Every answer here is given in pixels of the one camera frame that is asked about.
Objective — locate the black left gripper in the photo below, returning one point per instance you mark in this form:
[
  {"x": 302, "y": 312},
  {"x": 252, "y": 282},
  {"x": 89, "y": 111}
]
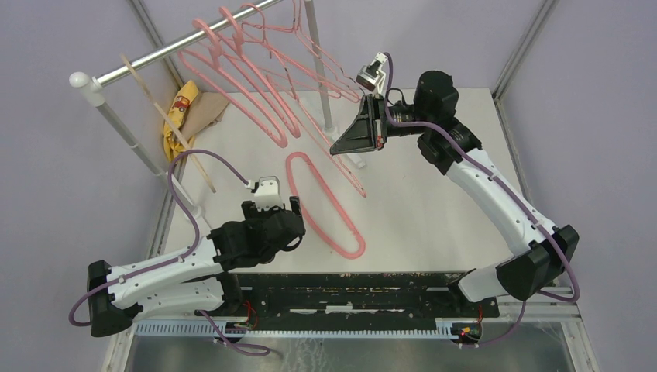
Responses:
[{"x": 252, "y": 215}]

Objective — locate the pink plastic hanger lowest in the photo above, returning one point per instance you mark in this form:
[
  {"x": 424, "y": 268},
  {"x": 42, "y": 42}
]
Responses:
[{"x": 323, "y": 211}]

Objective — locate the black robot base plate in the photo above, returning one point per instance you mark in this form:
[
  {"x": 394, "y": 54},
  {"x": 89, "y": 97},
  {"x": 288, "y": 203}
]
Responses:
[{"x": 354, "y": 302}]

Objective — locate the grey right rack post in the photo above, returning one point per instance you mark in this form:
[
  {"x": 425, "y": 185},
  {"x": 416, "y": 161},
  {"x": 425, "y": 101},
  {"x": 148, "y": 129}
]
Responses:
[{"x": 309, "y": 8}]

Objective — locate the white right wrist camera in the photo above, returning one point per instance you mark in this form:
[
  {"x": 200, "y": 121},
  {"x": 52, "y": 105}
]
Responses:
[{"x": 371, "y": 76}]

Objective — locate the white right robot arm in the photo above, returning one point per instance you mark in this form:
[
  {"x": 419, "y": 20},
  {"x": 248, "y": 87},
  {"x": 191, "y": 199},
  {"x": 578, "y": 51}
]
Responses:
[{"x": 540, "y": 250}]

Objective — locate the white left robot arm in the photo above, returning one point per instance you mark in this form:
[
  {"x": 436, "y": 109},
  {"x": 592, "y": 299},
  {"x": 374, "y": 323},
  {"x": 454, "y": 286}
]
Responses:
[{"x": 191, "y": 280}]

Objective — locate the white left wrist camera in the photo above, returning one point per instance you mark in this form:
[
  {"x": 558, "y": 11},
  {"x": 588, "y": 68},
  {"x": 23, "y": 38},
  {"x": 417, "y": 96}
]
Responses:
[{"x": 266, "y": 193}]

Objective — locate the yellow patterned cloth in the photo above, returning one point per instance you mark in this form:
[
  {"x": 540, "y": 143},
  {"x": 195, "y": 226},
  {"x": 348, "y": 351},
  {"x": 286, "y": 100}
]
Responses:
[{"x": 177, "y": 113}]

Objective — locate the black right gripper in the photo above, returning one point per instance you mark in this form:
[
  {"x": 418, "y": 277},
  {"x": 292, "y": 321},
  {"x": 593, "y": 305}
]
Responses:
[{"x": 369, "y": 131}]

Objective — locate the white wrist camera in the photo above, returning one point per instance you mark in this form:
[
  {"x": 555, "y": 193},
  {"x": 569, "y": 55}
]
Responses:
[
  {"x": 266, "y": 193},
  {"x": 371, "y": 76}
]

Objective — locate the beige cloth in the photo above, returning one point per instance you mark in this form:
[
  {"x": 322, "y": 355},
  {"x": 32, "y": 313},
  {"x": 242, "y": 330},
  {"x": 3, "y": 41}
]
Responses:
[{"x": 206, "y": 109}]

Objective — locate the white left rack post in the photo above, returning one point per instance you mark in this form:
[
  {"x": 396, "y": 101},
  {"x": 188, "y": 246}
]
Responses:
[{"x": 91, "y": 90}]

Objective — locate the silver horizontal rack rail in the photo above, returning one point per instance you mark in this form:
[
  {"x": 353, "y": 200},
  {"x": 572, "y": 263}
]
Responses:
[{"x": 179, "y": 44}]

